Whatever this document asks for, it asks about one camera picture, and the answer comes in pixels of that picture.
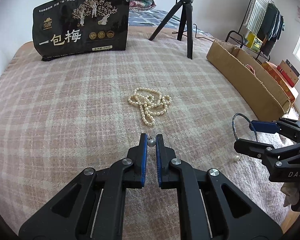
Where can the orange storage box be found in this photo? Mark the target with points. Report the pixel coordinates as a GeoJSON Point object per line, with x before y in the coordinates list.
{"type": "Point", "coordinates": [290, 91]}

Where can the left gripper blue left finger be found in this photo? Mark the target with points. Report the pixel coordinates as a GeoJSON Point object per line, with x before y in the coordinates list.
{"type": "Point", "coordinates": [92, 205]}

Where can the blue wire bangle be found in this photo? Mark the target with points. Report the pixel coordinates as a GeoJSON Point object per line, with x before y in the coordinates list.
{"type": "Point", "coordinates": [235, 128]}

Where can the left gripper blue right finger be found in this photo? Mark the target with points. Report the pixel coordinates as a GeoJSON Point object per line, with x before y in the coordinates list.
{"type": "Point", "coordinates": [210, 205]}

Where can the striped hanging towel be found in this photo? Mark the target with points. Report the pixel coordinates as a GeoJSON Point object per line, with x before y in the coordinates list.
{"type": "Point", "coordinates": [255, 15]}

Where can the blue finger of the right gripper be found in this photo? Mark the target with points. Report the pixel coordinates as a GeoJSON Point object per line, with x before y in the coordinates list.
{"type": "Point", "coordinates": [264, 126]}
{"type": "Point", "coordinates": [251, 148]}

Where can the red strap wristwatch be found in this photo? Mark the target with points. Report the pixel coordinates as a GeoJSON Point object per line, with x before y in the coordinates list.
{"type": "Point", "coordinates": [250, 68]}

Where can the black plum snack bag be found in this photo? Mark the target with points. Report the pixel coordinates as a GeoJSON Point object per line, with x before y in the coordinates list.
{"type": "Point", "coordinates": [69, 27]}

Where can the black tripod stand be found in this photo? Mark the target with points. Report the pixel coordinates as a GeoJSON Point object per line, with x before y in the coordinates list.
{"type": "Point", "coordinates": [186, 21]}

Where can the white gloved left hand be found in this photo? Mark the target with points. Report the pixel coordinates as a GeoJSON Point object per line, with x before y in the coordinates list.
{"type": "Point", "coordinates": [291, 192]}

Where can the dark hanging clothes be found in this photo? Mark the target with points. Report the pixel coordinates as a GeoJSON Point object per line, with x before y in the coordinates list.
{"type": "Point", "coordinates": [271, 28]}

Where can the silver pearl pendant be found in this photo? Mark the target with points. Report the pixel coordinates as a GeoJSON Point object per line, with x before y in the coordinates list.
{"type": "Point", "coordinates": [151, 142]}

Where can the black clothes rack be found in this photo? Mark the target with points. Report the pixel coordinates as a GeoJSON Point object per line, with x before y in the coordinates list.
{"type": "Point", "coordinates": [239, 37]}

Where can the blue patterned bed sheet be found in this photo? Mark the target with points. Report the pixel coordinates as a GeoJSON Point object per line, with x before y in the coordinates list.
{"type": "Point", "coordinates": [152, 18]}

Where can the yellow green box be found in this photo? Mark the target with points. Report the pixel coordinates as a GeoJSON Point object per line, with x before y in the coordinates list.
{"type": "Point", "coordinates": [254, 43]}

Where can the brown cardboard box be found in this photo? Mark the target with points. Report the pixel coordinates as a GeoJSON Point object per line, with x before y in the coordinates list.
{"type": "Point", "coordinates": [261, 92]}

